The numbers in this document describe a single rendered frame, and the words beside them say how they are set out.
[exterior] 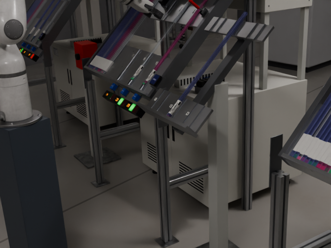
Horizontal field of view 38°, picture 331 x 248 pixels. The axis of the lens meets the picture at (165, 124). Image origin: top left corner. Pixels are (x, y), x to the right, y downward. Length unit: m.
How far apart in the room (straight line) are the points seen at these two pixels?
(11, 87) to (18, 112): 0.10
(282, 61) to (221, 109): 3.51
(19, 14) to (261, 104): 1.25
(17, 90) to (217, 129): 0.77
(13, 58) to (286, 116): 1.43
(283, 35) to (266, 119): 2.86
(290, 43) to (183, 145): 2.96
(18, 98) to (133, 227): 0.94
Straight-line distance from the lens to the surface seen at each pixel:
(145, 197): 2.71
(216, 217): 2.04
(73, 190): 2.87
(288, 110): 2.59
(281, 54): 5.33
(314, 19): 5.11
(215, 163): 1.93
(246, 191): 2.51
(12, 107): 1.90
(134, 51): 2.36
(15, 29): 1.79
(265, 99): 2.44
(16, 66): 1.86
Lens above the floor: 1.32
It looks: 21 degrees down
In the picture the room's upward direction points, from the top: 3 degrees counter-clockwise
